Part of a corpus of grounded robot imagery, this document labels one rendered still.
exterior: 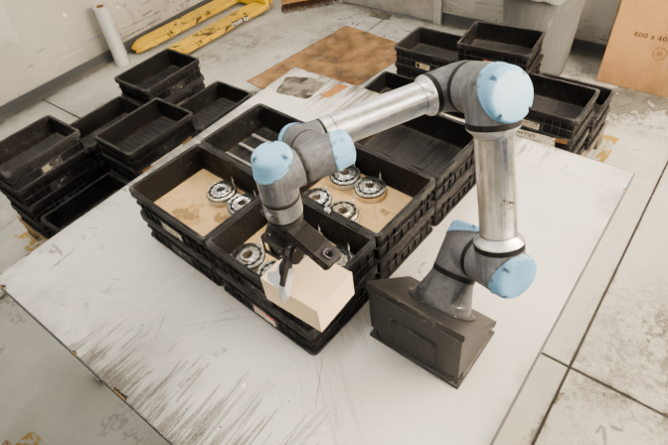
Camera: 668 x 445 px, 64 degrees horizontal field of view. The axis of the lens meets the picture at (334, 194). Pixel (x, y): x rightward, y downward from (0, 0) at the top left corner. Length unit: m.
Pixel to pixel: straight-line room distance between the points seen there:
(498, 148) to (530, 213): 0.77
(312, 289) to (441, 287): 0.39
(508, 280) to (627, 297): 1.46
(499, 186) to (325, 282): 0.43
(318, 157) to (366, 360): 0.72
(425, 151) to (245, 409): 1.03
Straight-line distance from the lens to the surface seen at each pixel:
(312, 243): 1.05
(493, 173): 1.19
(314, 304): 1.12
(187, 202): 1.88
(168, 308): 1.76
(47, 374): 2.75
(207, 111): 3.18
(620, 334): 2.56
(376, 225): 1.65
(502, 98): 1.12
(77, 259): 2.06
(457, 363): 1.39
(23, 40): 4.63
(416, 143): 1.96
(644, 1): 3.92
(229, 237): 1.62
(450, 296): 1.39
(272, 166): 0.93
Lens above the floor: 2.02
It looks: 42 degrees down
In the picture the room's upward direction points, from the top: 8 degrees counter-clockwise
